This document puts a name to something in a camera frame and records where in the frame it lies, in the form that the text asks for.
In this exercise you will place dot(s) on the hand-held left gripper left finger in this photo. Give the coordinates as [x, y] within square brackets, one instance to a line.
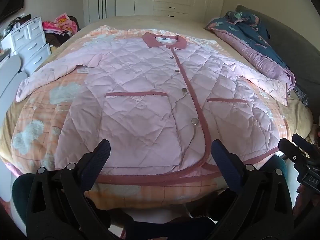
[96, 162]

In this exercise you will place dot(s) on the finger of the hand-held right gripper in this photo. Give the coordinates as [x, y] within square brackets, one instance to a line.
[303, 142]
[288, 151]

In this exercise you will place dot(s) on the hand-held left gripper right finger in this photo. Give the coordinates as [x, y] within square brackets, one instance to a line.
[225, 165]

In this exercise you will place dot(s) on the pink quilted jacket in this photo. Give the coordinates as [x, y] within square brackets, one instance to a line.
[140, 85]

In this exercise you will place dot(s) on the dark floral pillow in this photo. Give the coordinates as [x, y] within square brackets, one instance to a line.
[301, 96]

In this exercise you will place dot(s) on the orange patterned blanket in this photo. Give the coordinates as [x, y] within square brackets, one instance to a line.
[42, 110]

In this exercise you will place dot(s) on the person's dark clothing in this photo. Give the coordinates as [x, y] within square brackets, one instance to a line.
[162, 230]

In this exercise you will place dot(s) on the grey headboard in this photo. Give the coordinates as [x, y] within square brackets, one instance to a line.
[295, 42]

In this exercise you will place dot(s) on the white round stool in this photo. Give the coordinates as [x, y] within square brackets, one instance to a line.
[12, 87]
[10, 67]

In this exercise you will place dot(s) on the blue floral duvet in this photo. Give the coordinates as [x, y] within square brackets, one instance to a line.
[250, 32]

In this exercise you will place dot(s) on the white drawer unit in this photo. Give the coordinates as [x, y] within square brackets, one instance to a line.
[27, 42]

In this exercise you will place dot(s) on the pink cartoon blanket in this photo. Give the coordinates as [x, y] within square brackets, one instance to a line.
[62, 23]

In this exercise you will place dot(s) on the beige bed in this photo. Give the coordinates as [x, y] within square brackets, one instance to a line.
[120, 21]

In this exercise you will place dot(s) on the white door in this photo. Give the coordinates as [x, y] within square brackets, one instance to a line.
[108, 7]

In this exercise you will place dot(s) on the black television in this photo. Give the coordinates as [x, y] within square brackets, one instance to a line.
[11, 5]

